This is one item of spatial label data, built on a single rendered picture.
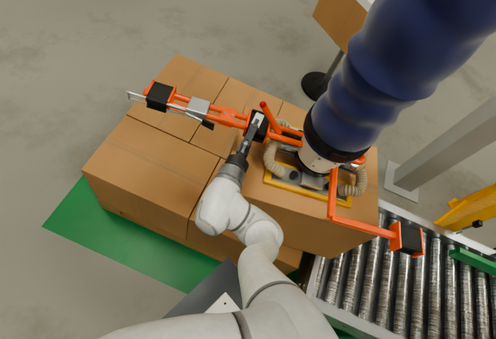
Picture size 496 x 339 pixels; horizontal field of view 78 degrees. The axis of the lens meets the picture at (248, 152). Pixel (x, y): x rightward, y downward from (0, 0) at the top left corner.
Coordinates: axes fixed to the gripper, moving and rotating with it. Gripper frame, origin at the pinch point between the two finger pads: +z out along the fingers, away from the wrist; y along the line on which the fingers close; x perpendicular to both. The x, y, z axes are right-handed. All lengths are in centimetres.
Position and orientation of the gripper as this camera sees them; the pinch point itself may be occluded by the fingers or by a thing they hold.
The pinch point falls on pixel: (255, 124)
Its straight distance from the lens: 108.4
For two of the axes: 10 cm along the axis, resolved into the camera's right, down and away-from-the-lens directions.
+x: 9.1, 4.1, -0.2
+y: -2.0, 5.0, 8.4
